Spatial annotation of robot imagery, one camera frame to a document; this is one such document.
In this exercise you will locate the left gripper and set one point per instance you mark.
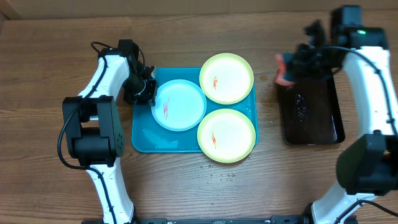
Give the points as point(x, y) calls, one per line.
point(149, 99)

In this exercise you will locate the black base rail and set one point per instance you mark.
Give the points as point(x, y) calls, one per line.
point(217, 221)

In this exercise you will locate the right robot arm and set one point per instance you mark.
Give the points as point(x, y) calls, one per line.
point(368, 168)

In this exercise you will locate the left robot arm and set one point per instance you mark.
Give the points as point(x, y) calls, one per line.
point(92, 136)

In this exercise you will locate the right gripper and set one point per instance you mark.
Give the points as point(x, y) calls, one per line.
point(302, 70)

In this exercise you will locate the black rectangular tray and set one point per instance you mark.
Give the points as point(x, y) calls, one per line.
point(310, 113)

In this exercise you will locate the red and black sponge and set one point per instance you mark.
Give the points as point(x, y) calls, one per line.
point(280, 78)

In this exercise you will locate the light blue plate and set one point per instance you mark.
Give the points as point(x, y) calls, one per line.
point(179, 105)

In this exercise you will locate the yellow-green plate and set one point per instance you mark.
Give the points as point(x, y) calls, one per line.
point(226, 78)
point(226, 136)

